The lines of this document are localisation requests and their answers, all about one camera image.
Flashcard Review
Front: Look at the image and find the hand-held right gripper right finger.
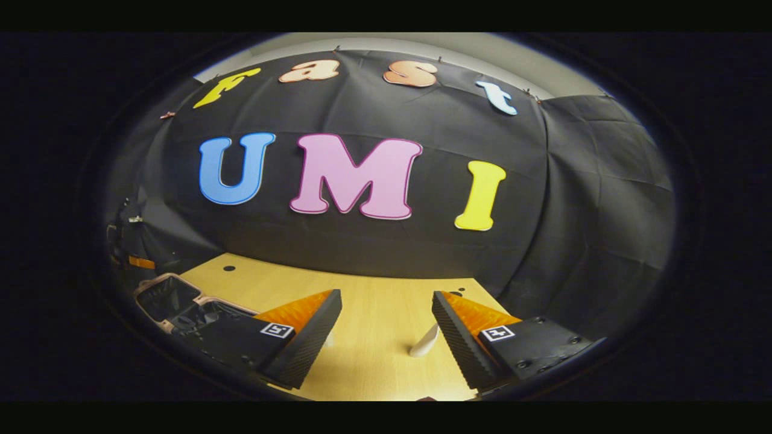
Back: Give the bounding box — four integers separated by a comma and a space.
431, 291, 609, 394

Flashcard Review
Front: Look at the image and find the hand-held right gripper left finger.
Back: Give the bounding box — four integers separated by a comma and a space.
181, 289, 343, 391

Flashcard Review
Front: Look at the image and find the white cosmetic tube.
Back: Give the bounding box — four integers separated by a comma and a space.
409, 322, 440, 357

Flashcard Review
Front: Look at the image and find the pink suitcase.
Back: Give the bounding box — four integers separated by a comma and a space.
133, 272, 261, 341

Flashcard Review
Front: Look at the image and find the black backdrop cloth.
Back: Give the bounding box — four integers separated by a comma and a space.
109, 48, 676, 338

